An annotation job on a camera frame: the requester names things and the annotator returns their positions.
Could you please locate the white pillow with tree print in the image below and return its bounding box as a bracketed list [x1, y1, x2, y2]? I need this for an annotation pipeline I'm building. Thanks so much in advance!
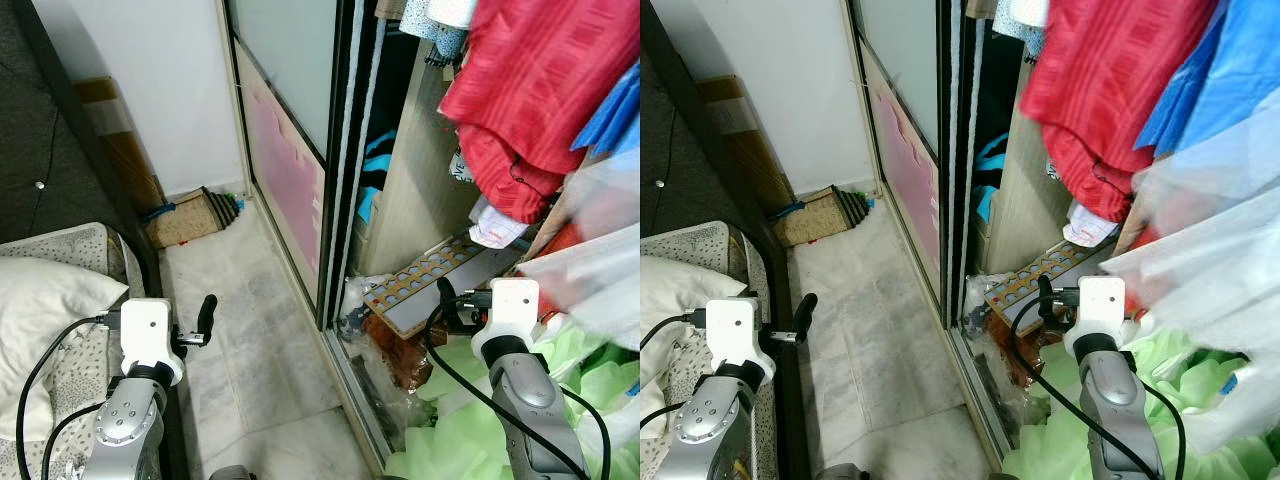
[0, 257, 129, 441]
[640, 257, 716, 381]

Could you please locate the wooden board with round holes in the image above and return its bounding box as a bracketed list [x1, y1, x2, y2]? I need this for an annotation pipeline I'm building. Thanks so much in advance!
[362, 235, 521, 339]
[983, 235, 1106, 336]

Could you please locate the brown plastic packet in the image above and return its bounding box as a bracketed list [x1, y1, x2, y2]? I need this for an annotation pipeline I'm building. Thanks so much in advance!
[360, 312, 436, 393]
[985, 320, 1051, 396]

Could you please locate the white cloth with red stripes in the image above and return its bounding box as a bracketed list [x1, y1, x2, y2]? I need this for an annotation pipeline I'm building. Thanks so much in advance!
[1062, 198, 1121, 248]
[468, 195, 531, 251]

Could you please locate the black bed base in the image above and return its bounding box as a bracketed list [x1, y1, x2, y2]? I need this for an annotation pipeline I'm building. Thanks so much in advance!
[768, 295, 813, 480]
[155, 270, 193, 480]

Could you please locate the light wooden wardrobe partition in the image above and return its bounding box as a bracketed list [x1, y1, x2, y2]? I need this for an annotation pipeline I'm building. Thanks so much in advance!
[985, 40, 1071, 276]
[355, 40, 481, 281]

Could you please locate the quilted grey dotted mattress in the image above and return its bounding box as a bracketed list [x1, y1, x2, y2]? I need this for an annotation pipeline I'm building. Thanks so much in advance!
[0, 222, 169, 480]
[640, 222, 776, 480]

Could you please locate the clear plastic bag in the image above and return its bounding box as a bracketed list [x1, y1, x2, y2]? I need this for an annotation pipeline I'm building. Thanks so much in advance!
[1100, 95, 1280, 456]
[515, 150, 641, 351]

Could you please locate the light green plastic bag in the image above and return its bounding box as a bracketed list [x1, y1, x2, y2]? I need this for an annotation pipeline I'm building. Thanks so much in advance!
[385, 325, 641, 480]
[1000, 330, 1280, 480]

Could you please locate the teal cloth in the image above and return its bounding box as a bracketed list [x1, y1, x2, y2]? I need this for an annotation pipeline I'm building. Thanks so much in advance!
[358, 128, 399, 226]
[975, 135, 1006, 223]

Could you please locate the brown cardboard box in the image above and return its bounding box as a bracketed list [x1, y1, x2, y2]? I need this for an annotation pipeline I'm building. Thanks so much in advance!
[695, 77, 801, 216]
[75, 77, 166, 213]

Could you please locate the dark grey tufted headboard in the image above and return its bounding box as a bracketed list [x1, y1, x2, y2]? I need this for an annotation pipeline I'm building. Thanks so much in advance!
[0, 0, 166, 301]
[640, 0, 796, 311]

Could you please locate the red striped cloth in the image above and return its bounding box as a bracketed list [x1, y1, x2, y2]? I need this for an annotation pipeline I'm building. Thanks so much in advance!
[438, 0, 641, 223]
[1020, 0, 1221, 223]

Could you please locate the blue cloth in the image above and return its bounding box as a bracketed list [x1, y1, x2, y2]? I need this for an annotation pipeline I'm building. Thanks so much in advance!
[570, 62, 641, 153]
[1133, 0, 1280, 156]

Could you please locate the frosted glass wardrobe sliding door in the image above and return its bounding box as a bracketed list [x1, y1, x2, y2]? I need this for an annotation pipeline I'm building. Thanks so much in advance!
[848, 0, 966, 331]
[222, 0, 359, 331]

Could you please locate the white patterned cloth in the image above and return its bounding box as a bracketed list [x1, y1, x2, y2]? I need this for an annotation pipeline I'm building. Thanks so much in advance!
[995, 0, 1051, 56]
[405, 0, 479, 61]

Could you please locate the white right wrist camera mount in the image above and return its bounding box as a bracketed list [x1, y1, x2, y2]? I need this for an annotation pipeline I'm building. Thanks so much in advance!
[470, 278, 561, 361]
[1063, 277, 1151, 359]

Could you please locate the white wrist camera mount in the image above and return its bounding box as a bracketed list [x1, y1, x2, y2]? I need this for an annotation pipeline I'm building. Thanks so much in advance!
[119, 298, 187, 387]
[1063, 277, 1151, 359]
[705, 298, 777, 387]
[470, 278, 561, 361]

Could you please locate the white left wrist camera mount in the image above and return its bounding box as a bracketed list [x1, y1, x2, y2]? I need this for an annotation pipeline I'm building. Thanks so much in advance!
[705, 298, 777, 387]
[119, 298, 187, 387]

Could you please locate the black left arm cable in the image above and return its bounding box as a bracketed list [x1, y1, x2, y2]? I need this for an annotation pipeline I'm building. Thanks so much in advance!
[17, 310, 126, 480]
[640, 310, 709, 441]

